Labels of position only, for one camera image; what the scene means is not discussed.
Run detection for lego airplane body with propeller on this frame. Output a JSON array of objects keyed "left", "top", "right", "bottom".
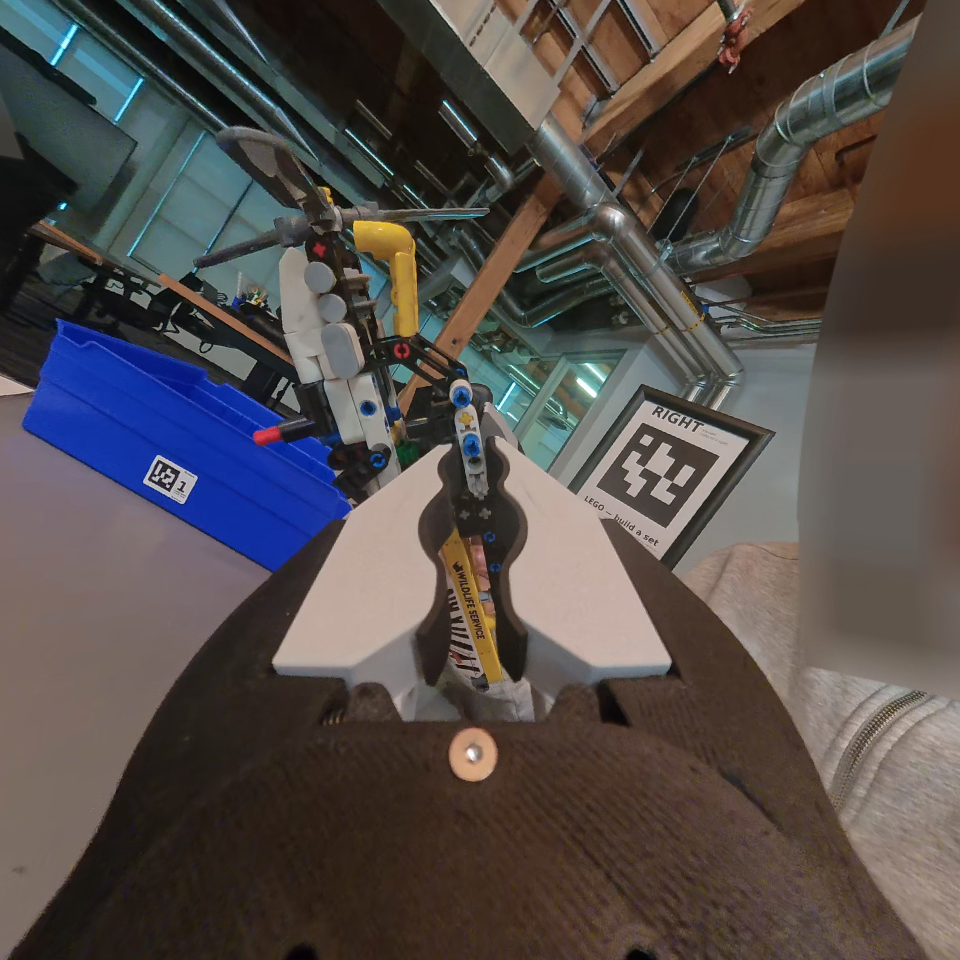
[{"left": 193, "top": 126, "right": 492, "bottom": 502}]

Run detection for blue plastic bin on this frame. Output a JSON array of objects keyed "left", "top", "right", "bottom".
[{"left": 22, "top": 318, "right": 354, "bottom": 571}]

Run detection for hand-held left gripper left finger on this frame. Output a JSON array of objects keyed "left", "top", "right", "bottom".
[{"left": 270, "top": 442, "right": 460, "bottom": 702}]

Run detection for framed tag sign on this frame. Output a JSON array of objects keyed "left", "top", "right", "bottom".
[{"left": 567, "top": 384, "right": 776, "bottom": 569}]

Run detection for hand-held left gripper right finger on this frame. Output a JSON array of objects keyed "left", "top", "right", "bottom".
[{"left": 489, "top": 442, "right": 674, "bottom": 687}]

